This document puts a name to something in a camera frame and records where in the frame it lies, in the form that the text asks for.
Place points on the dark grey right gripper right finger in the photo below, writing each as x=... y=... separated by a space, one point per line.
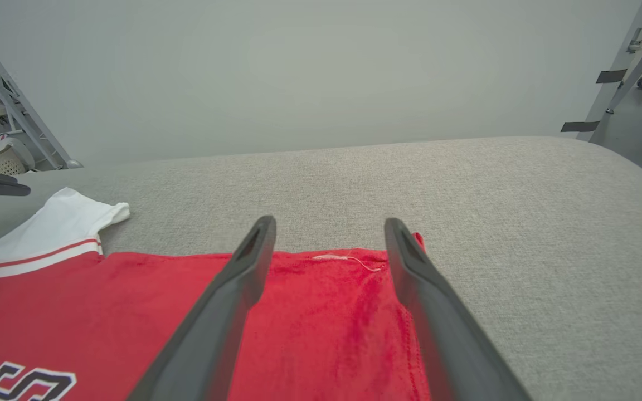
x=443 y=334

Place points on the white laundry basket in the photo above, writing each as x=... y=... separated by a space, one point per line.
x=6 y=159

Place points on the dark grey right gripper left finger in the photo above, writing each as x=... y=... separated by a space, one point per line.
x=220 y=328

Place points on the black tape strip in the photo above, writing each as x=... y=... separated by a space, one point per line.
x=580 y=126
x=611 y=76

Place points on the red white jersey shirt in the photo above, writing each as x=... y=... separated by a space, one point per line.
x=131 y=312

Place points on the grey metal frame post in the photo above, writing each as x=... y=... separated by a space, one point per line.
x=25 y=100
x=627 y=67

